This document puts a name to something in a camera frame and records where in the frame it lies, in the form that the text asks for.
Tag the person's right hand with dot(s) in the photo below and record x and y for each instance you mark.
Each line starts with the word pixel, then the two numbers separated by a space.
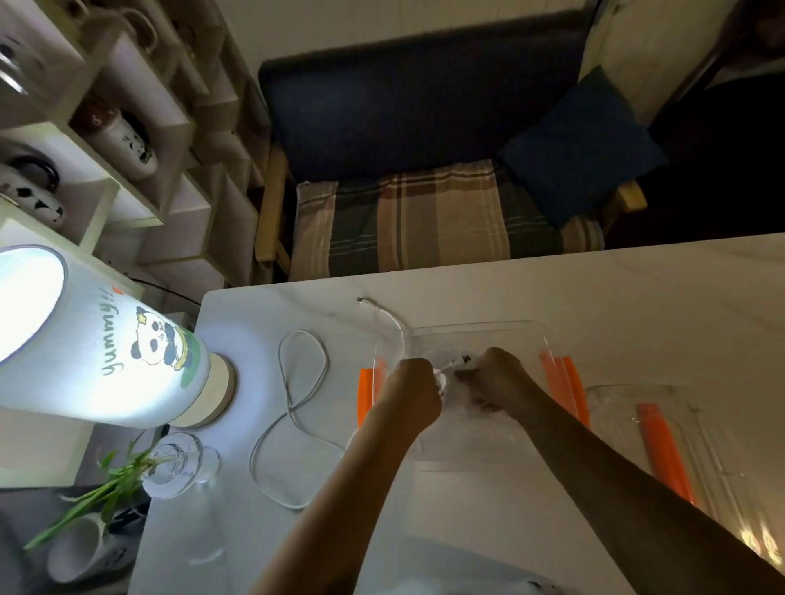
pixel 500 380

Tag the person's left hand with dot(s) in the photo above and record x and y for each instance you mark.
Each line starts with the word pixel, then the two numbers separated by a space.
pixel 409 392

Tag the person's left fingers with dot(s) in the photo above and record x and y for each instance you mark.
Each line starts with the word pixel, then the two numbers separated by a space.
pixel 440 383

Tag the person's right fingers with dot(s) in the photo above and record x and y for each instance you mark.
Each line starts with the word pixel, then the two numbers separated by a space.
pixel 471 383

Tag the person's left forearm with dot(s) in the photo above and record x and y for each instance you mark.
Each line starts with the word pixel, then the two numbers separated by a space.
pixel 343 509

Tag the person's right forearm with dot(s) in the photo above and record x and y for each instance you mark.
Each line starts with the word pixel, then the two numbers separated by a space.
pixel 631 509

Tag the plaid seat cushion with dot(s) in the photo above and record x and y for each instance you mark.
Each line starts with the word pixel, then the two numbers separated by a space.
pixel 429 220

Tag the clear lid with orange latch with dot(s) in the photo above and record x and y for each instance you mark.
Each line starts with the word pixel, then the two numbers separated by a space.
pixel 687 453

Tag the blue throw pillow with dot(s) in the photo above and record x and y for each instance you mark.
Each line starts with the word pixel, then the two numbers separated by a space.
pixel 579 147

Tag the clear glass vase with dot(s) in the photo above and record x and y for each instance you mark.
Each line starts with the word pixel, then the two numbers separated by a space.
pixel 178 466

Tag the dark blue sofa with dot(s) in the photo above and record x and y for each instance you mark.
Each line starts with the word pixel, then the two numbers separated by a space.
pixel 423 104

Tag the white cube shelf unit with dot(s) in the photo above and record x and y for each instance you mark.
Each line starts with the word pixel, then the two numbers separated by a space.
pixel 184 202

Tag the white panda print lamp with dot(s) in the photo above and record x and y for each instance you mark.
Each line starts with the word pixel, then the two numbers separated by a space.
pixel 104 355

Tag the green plant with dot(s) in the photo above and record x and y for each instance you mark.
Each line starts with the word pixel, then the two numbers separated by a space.
pixel 98 499

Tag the white panda mug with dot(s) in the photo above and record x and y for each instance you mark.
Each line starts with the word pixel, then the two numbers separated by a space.
pixel 126 144

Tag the black and white mug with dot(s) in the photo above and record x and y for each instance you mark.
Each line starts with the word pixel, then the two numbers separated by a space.
pixel 30 199

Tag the beige mug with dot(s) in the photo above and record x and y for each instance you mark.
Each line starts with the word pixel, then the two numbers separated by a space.
pixel 132 27

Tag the clear glass jar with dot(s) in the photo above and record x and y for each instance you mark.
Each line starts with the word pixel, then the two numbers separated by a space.
pixel 15 64

